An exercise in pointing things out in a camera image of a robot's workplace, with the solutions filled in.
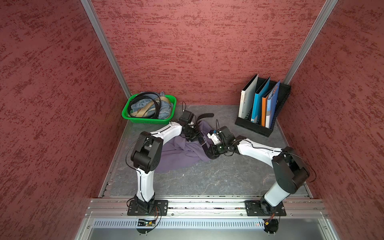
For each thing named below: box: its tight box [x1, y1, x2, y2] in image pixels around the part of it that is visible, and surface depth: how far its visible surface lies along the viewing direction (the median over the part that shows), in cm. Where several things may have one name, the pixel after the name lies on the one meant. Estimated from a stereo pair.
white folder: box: [238, 74, 259, 119], surface depth 97 cm
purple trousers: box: [155, 120, 215, 173], surface depth 91 cm
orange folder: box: [261, 94, 269, 127], surface depth 92 cm
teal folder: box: [251, 77, 271, 125], surface depth 94 cm
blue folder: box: [265, 80, 281, 129], surface depth 94 cm
